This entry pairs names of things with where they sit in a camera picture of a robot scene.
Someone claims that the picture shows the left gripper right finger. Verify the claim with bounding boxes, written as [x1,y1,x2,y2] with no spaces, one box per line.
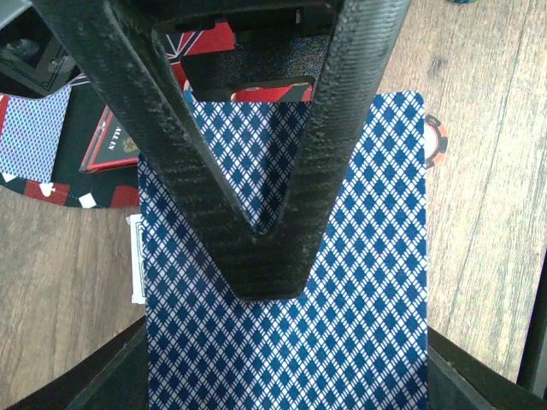
[427,328,546,409]

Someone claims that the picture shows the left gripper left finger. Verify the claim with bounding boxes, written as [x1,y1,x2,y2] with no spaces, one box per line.
[12,318,149,409]

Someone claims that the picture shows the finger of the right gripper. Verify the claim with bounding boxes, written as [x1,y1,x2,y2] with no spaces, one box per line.
[34,1,409,300]

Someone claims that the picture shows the triangular all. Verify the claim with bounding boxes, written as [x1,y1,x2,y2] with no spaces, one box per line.
[79,106,139,173]

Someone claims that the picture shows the brown 100 chip stack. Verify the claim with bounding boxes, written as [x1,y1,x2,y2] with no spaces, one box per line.
[424,114,448,169]

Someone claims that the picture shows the white playing card box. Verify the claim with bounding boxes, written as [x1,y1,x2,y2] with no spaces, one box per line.
[126,214,146,305]

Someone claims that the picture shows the round red black poker mat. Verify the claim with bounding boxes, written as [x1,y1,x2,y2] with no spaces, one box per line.
[0,20,317,209]

